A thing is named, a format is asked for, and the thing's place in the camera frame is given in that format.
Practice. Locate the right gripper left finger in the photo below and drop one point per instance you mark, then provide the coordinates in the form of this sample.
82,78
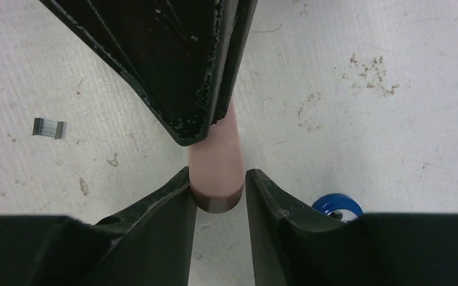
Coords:
148,243

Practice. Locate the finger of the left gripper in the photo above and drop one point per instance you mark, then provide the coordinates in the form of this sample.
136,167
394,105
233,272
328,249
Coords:
180,57

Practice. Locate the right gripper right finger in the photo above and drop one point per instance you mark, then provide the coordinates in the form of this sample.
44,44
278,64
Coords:
293,244

